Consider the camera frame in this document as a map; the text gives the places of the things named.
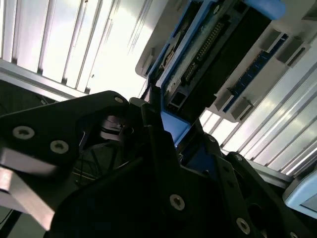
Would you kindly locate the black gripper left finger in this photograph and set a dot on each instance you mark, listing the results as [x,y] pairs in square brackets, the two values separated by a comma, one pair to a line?
[49,119]

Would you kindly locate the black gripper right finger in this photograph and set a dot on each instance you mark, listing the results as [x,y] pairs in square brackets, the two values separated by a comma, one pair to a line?
[237,188]

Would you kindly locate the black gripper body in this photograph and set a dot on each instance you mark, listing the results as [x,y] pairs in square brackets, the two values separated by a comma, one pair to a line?
[111,213]

